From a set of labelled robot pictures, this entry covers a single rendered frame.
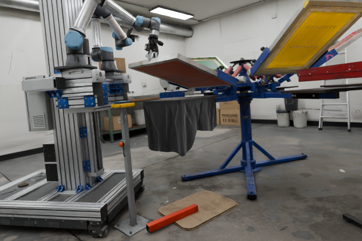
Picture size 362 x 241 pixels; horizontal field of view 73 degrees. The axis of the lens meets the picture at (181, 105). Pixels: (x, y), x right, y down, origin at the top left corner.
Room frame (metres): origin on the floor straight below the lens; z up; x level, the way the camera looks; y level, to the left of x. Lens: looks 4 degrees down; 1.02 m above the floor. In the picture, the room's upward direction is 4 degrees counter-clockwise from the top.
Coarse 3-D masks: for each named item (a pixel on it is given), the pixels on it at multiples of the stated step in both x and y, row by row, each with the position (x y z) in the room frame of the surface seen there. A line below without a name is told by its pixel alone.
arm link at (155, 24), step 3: (153, 18) 1.95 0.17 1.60; (156, 18) 1.95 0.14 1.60; (153, 21) 1.94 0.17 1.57; (156, 21) 1.94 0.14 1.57; (159, 21) 1.97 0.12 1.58; (150, 24) 1.93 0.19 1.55; (153, 24) 1.93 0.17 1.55; (156, 24) 1.94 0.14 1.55; (159, 24) 1.97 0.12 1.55; (150, 27) 1.95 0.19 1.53; (153, 27) 1.93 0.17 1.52; (156, 27) 1.94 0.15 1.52; (159, 27) 1.98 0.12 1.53
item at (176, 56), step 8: (160, 56) 1.82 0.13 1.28; (168, 56) 1.75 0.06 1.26; (176, 56) 1.69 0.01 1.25; (184, 56) 1.74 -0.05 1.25; (136, 64) 2.01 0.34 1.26; (144, 64) 1.93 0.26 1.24; (152, 64) 1.90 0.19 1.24; (192, 64) 1.80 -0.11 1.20; (200, 64) 1.87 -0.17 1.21; (144, 72) 2.17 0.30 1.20; (208, 72) 1.94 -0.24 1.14; (216, 72) 2.01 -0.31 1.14
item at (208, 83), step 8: (160, 64) 1.87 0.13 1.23; (168, 64) 1.85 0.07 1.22; (176, 64) 1.83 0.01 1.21; (184, 64) 1.80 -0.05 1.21; (176, 72) 2.05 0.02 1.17; (184, 72) 2.02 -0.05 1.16; (192, 72) 1.99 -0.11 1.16; (200, 72) 1.96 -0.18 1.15; (200, 80) 2.22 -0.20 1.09; (208, 80) 2.19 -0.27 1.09; (216, 80) 2.16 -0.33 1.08
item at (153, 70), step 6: (150, 66) 1.96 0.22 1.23; (156, 66) 1.94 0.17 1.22; (150, 72) 2.14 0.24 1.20; (156, 72) 2.12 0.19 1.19; (162, 72) 2.10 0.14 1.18; (168, 72) 2.08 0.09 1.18; (162, 78) 2.31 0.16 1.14; (168, 78) 2.28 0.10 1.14; (174, 78) 2.26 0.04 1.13; (180, 78) 2.23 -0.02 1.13; (186, 78) 2.20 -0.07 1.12; (180, 84) 2.49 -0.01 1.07; (186, 84) 2.46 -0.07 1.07; (192, 84) 2.43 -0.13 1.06; (198, 84) 2.40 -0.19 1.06; (204, 84) 2.37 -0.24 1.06
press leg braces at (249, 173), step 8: (240, 144) 2.87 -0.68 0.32; (248, 144) 2.82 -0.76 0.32; (256, 144) 2.93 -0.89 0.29; (232, 152) 2.86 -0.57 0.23; (248, 152) 2.74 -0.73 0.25; (264, 152) 2.96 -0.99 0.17; (248, 160) 2.67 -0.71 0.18; (272, 160) 2.97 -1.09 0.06; (224, 168) 2.80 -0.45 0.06; (248, 168) 2.60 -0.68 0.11
